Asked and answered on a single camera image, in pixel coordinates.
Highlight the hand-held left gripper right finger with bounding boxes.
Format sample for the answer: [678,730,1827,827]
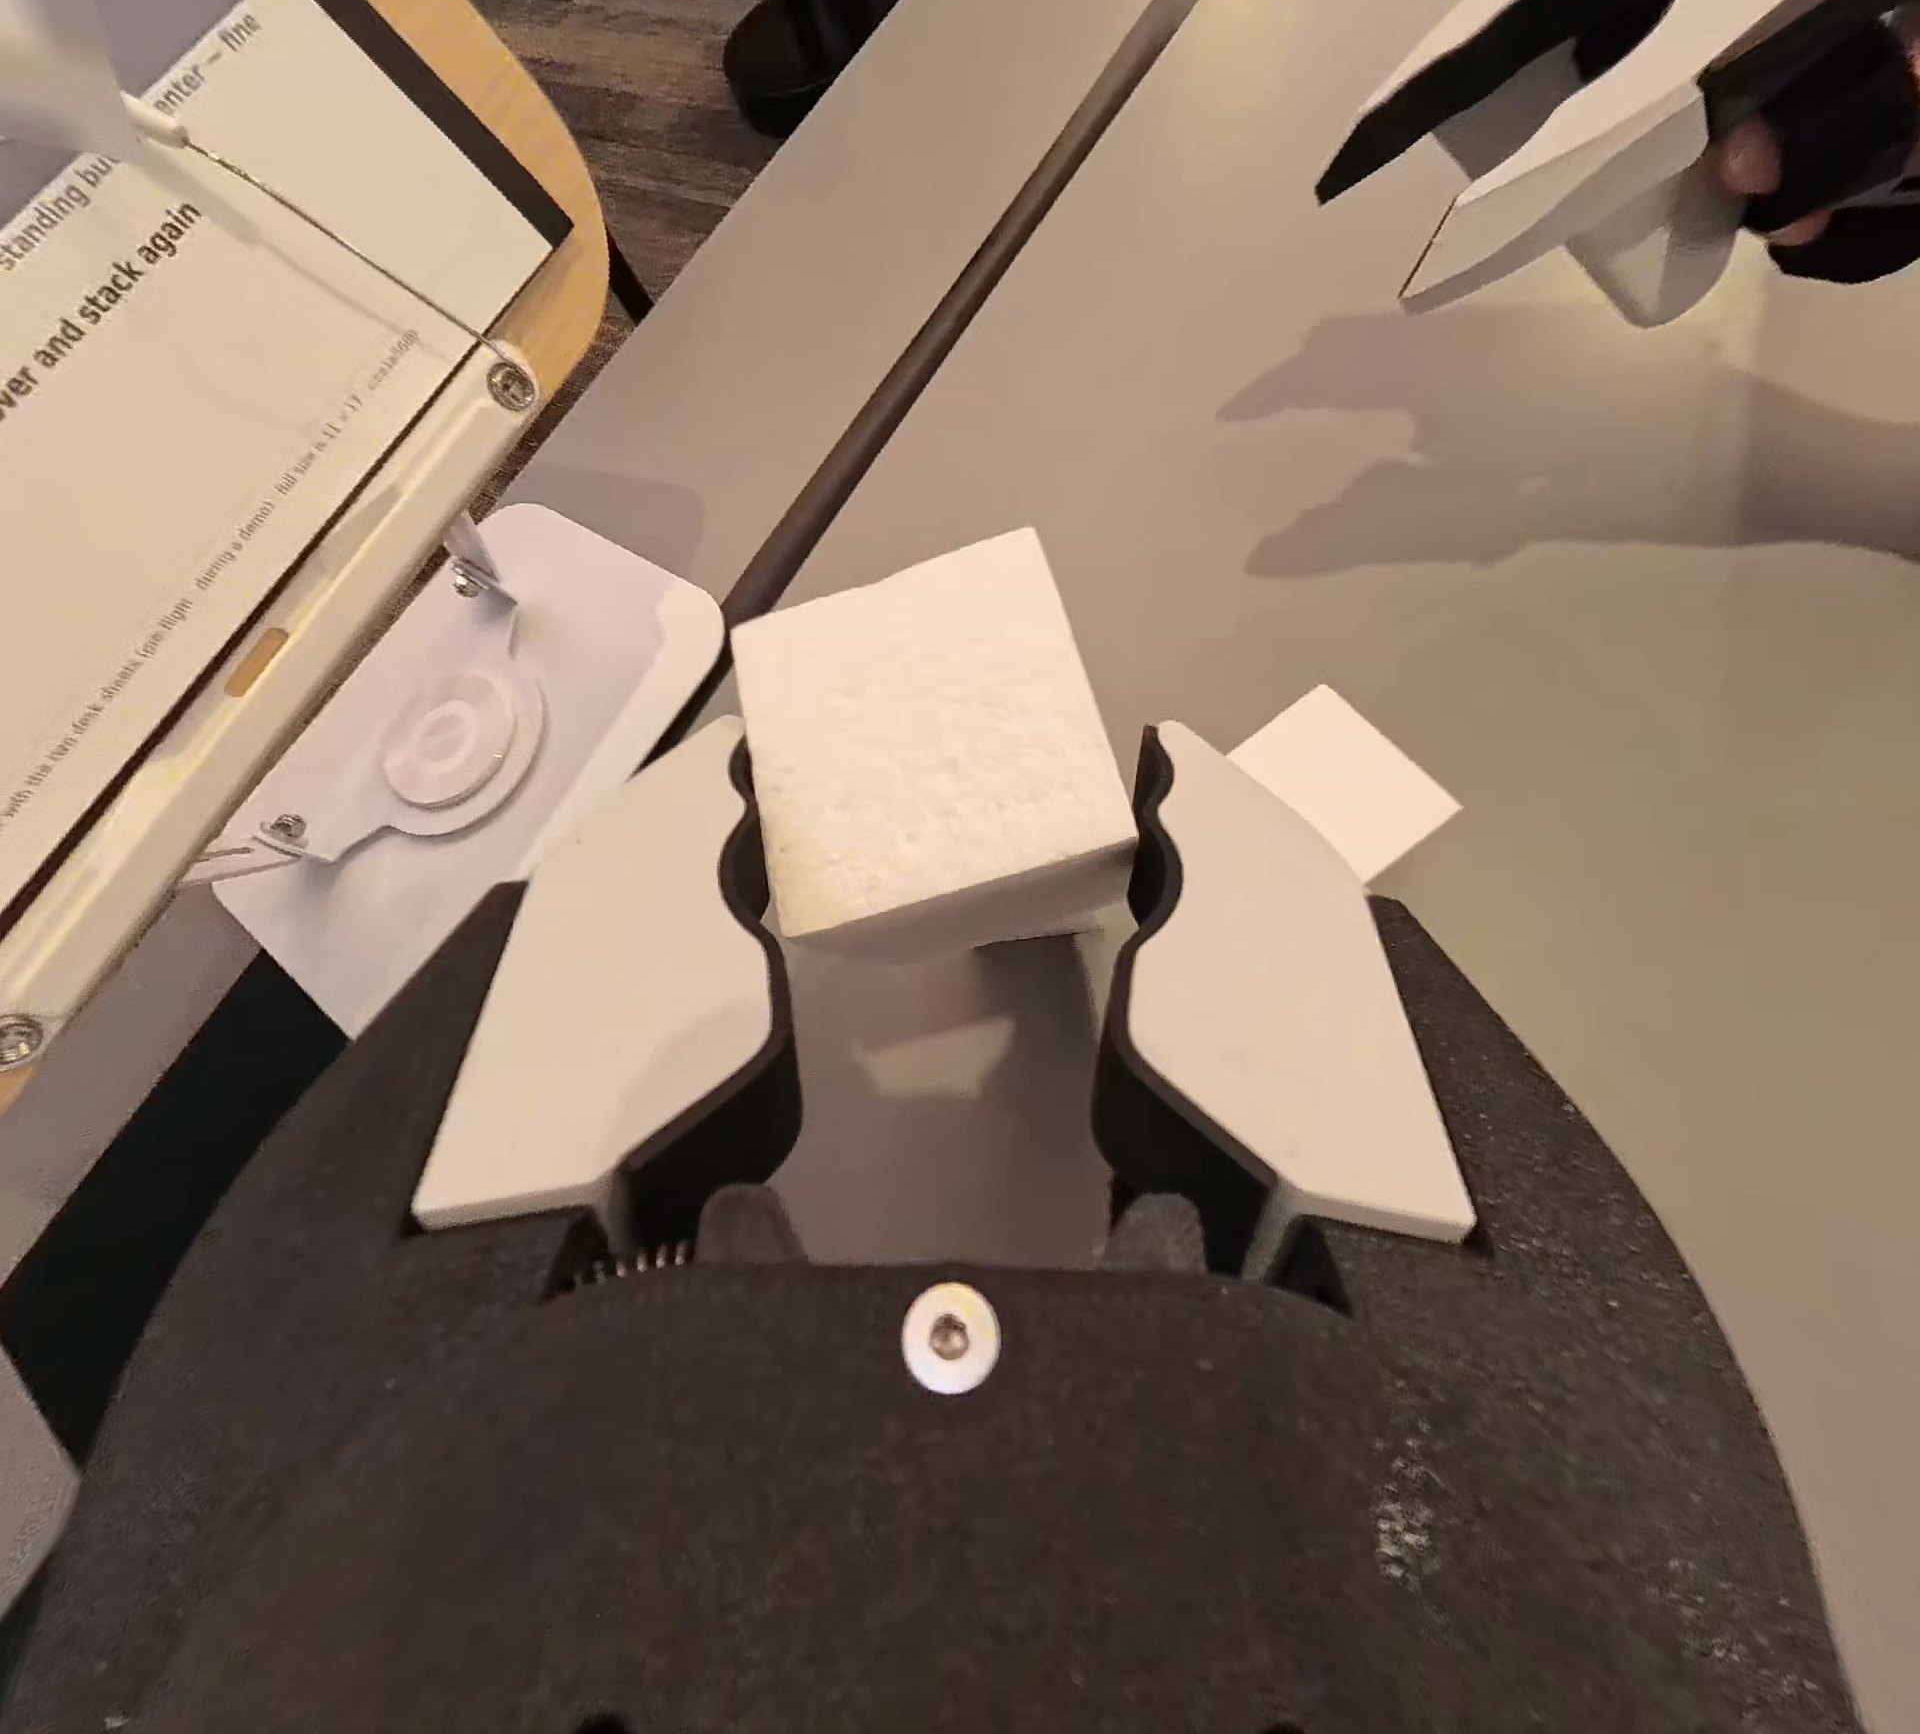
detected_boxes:
[1098,717,1481,1282]

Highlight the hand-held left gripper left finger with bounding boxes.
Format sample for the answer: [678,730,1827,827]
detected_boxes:
[410,709,797,1270]

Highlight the white hard foam cube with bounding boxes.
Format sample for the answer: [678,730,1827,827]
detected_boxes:
[728,527,1134,943]
[975,689,1462,1016]

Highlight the person's right hand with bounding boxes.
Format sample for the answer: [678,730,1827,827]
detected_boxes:
[1716,101,1790,213]

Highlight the wooden book stand white base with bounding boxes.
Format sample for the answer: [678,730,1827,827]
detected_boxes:
[0,0,728,1121]

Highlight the printed instruction sheet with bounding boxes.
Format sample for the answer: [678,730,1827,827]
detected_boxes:
[0,0,573,922]

